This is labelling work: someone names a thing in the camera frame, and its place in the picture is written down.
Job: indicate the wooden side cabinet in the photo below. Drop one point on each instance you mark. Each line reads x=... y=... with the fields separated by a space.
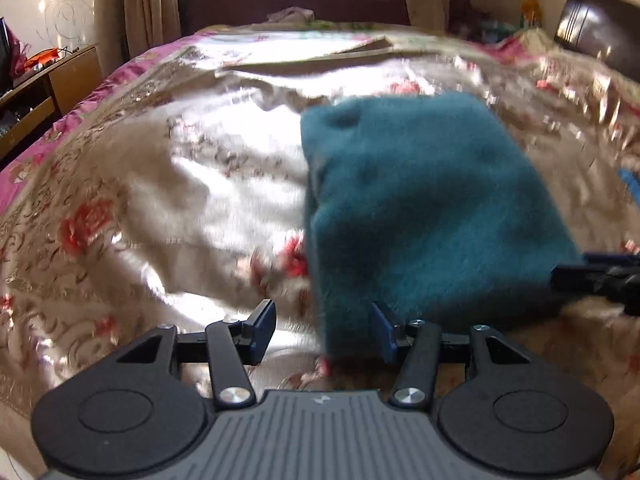
x=55 y=90

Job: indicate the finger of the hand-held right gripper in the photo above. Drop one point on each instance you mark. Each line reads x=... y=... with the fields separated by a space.
x=629 y=180
x=595 y=280

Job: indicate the floral satin bed cover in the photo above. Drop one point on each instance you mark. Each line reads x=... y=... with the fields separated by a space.
x=150 y=175

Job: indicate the pile of colourful clothes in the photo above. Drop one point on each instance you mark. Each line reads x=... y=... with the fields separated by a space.
x=480 y=22

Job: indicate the orange tool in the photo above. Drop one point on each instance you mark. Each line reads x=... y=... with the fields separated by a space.
x=42 y=57

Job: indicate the dark wooden headboard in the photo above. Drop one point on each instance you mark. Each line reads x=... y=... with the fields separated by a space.
x=600 y=30

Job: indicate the teal fuzzy towel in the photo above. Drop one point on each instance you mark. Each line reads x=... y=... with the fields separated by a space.
x=425 y=200

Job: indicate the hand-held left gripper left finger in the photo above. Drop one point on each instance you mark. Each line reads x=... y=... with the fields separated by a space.
x=263 y=332

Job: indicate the pale crumpled cloth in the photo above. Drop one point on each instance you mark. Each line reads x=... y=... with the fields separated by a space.
x=292 y=14

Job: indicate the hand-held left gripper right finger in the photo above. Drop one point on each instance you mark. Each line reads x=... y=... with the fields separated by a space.
x=382 y=335

